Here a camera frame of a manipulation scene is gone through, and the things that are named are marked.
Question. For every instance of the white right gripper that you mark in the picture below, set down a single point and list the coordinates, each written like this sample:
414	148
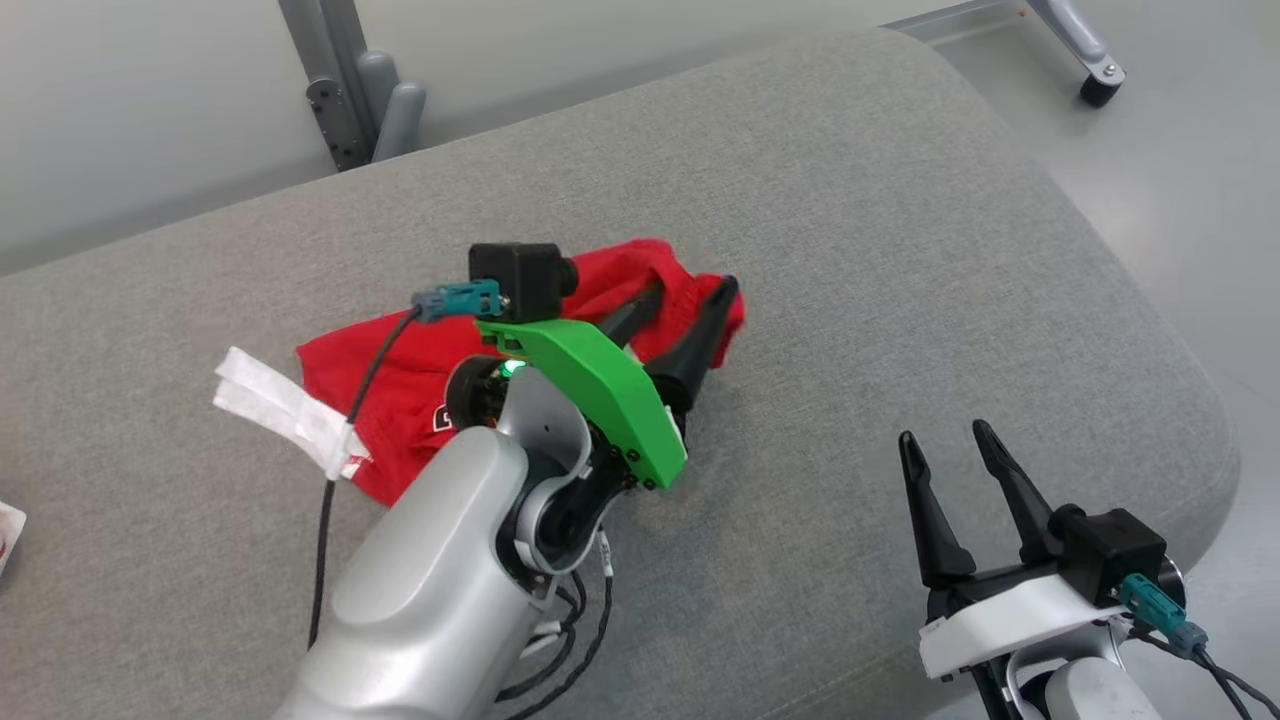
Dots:
1010	620

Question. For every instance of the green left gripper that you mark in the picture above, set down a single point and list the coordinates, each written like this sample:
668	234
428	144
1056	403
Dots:
600	385

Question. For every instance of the red shorts with white stripe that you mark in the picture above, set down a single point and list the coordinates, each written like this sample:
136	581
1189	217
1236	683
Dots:
400	360

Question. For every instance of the red and white shirt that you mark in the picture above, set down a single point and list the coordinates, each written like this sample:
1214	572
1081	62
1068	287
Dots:
8	530

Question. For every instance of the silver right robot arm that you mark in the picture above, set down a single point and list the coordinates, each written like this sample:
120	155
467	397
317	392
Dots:
1090	695

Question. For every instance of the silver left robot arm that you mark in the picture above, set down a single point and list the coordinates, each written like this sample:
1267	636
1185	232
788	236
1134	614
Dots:
430	580

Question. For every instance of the grey fabric sofa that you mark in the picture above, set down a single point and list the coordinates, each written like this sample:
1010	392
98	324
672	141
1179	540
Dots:
900	250

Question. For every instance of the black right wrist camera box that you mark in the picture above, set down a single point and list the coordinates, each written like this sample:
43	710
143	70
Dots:
1110	550

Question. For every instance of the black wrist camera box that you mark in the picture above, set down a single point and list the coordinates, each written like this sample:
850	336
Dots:
1110	550
515	275

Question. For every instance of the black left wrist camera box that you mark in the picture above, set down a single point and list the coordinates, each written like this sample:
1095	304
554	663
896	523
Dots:
515	275

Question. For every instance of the grey metal stand post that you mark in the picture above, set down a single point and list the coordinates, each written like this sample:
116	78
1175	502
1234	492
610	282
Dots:
340	100

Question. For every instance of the grey frame leg with caster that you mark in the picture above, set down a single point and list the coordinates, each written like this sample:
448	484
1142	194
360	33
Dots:
1075	35

